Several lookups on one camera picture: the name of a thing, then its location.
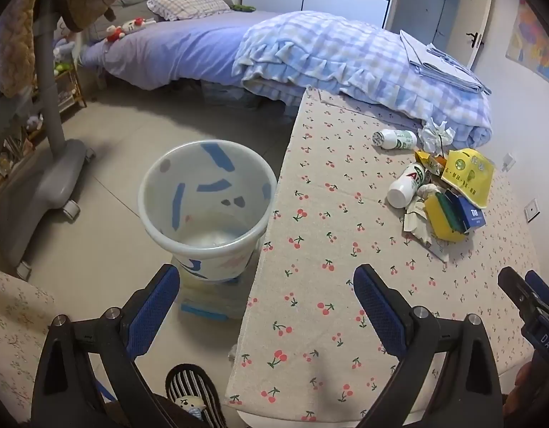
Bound grey wheeled stand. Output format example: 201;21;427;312
0;0;97;281

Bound blue cardboard box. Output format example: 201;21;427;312
455;194;487;234

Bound white cat plush toy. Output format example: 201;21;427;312
120;17;158;34

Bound striped slipper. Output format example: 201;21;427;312
165;364;226;428

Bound grey door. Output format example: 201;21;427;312
386;0;496;70

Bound wooden shelf with toys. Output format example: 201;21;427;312
52;31;88;112

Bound white bottle red green label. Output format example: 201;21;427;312
387;163;431;209

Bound floral cushion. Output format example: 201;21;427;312
0;265;57;424

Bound blue plaid ruffled quilt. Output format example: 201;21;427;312
232;11;493;148

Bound yellow green packet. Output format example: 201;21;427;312
424;189;469;244

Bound cherry print tablecloth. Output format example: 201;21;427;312
225;85;543;424

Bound bed with purple sheet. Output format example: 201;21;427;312
81;9;302;112

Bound person's right hand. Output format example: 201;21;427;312
502;360;539;417

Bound folded blue sheets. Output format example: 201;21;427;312
399;30;491;95

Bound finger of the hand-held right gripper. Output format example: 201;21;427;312
525;270;549;309
498;266;541;322

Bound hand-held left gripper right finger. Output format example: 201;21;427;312
352;264;504;428

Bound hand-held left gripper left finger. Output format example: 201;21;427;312
31;264;181;428

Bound white plastic bin blue patches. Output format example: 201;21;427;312
138;139;278;282

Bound large yellow snack packet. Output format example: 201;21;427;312
440;148;496;209

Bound beige crumpled wrapper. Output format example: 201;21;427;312
401;196;451;261

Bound plaid pillow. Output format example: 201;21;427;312
147;0;233;21

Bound blue strip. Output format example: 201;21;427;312
96;374;117;404

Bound crumpled white tissue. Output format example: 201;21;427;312
418;117;456;154

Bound small gold wrapper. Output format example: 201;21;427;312
414;149;449;174

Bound wall map poster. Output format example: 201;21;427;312
506;0;549;85

